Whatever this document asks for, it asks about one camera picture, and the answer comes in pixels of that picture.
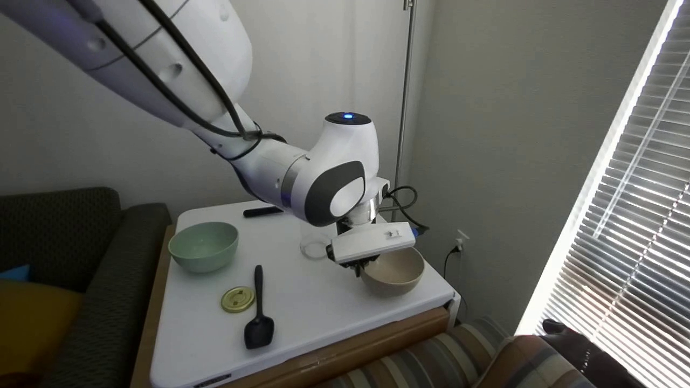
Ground beige ceramic bowl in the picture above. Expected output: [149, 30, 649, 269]
[358, 247, 426, 299]

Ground black upper arm cable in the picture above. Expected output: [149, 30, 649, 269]
[90, 0, 288, 164]

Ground white window blinds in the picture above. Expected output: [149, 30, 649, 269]
[535, 0, 690, 388]

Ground blue cushion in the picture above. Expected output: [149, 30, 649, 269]
[0, 263, 35, 284]

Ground black plastic spoon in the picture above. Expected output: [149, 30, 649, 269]
[240, 263, 278, 352]

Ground round yellow jar lid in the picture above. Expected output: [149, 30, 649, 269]
[218, 284, 259, 315]

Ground dark grey dotted couch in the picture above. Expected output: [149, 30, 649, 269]
[0, 186, 175, 388]

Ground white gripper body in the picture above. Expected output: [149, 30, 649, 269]
[327, 220, 420, 267]

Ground black handled wire whisk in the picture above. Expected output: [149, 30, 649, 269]
[240, 206, 285, 220]

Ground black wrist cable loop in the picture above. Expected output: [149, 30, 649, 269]
[376, 184, 430, 237]

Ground dark fuzzy object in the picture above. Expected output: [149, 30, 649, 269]
[539, 317, 650, 388]

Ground light green bowl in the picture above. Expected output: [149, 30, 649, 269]
[166, 220, 240, 276]

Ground black outlet power cord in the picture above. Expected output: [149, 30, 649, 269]
[439, 243, 463, 284]

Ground white plastic board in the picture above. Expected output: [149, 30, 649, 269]
[146, 198, 463, 388]

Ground yellow cushion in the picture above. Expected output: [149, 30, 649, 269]
[0, 281, 85, 381]

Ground clear glass jar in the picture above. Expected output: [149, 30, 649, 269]
[297, 236, 334, 263]

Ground striped fabric couch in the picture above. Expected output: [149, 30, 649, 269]
[313, 317, 599, 388]

